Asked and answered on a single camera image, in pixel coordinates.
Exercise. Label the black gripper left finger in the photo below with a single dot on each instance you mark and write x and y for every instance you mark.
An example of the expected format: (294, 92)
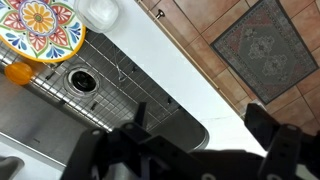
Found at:
(110, 153)

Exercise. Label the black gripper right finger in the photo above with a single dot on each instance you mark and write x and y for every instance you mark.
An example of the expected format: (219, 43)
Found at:
(286, 150)

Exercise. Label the metal sink drain strainer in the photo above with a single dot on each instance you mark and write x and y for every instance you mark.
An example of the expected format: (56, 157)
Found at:
(81, 81)

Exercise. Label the stainless steel sink basin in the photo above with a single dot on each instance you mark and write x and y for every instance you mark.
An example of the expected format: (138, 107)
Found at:
(30, 116)

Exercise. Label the patterned floor rug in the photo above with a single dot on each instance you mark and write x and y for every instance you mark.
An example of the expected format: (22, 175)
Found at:
(263, 50)

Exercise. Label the orange round fruit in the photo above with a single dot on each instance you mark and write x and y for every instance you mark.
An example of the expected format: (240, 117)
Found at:
(18, 73)

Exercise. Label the colourful floral patterned plate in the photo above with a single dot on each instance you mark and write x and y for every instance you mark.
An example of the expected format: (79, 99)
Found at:
(40, 30)

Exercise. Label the dark cabinet knob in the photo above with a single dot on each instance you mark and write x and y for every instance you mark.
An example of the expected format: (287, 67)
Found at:
(160, 14)

